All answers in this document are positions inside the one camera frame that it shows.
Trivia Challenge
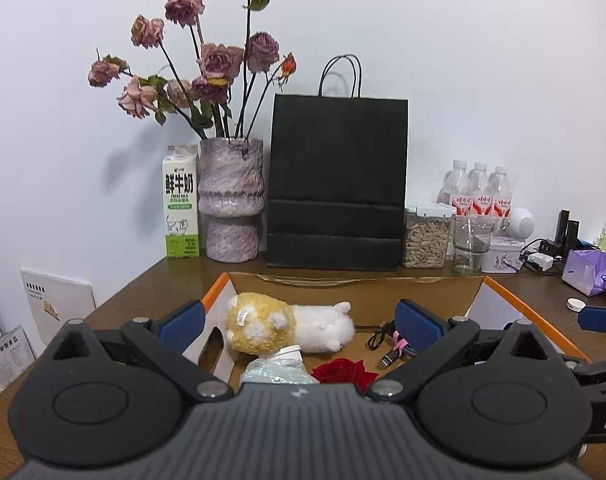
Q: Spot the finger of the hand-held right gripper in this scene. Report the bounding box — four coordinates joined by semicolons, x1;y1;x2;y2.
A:
577;305;606;334
563;353;606;391

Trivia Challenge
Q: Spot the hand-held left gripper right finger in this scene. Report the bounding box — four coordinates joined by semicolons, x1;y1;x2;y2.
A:
369;298;569;401

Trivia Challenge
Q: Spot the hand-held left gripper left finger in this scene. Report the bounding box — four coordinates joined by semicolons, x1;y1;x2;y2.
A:
48;300;233;401

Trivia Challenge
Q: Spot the grey braided cable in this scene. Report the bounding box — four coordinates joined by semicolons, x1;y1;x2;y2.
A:
367;319;419;368

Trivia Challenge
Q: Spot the red orange cardboard box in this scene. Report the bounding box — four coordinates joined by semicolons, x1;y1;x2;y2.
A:
182;271;593;392

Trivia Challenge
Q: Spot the red artificial rose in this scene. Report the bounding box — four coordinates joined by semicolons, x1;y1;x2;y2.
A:
310;357;379;395

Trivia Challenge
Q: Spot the iridescent plastic bag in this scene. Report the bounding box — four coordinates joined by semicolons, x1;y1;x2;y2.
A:
240;357;320;386

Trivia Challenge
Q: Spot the yellow white plush toy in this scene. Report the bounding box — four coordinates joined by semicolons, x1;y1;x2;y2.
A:
226;292;356;356

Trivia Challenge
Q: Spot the brown wooden desktop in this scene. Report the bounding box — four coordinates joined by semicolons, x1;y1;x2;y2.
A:
0;255;606;461

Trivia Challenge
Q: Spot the purple tissue pack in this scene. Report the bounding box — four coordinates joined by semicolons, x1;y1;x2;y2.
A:
562;249;606;297

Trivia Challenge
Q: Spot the clear jar of seeds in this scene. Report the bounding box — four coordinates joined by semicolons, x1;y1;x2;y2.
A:
400;201;456;269

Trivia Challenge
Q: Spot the clear glass cup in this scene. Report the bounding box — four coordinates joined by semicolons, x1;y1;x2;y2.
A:
452;215;496;277

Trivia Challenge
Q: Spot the white charger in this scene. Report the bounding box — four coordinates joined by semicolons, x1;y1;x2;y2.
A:
526;251;554;272

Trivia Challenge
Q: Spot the black upright box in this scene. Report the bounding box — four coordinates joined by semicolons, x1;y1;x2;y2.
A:
556;209;581;256

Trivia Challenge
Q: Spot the white printed tin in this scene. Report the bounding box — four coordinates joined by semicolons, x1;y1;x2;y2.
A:
480;236;526;273

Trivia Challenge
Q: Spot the white flat carton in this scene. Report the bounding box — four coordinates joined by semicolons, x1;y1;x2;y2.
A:
20;269;98;346

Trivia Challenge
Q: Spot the white green milk carton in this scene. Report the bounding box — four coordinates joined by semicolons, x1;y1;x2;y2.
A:
162;143;202;260

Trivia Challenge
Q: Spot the white round speaker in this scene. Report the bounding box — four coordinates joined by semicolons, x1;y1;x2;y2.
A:
503;207;535;238

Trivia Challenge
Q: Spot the clear water bottle red label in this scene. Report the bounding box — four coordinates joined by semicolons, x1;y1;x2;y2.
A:
467;162;491;217
487;165;514;222
437;160;471;207

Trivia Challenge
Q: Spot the purple marbled vase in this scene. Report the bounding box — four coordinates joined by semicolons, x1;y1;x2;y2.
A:
198;137;265;262

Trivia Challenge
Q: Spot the black paper bag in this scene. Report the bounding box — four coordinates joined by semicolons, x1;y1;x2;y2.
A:
266;53;409;272

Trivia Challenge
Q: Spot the stack of printed booklets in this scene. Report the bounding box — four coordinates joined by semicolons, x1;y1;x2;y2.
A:
0;320;36;391

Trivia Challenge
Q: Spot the dried pink rose bouquet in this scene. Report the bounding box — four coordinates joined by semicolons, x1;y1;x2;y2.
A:
88;0;298;141

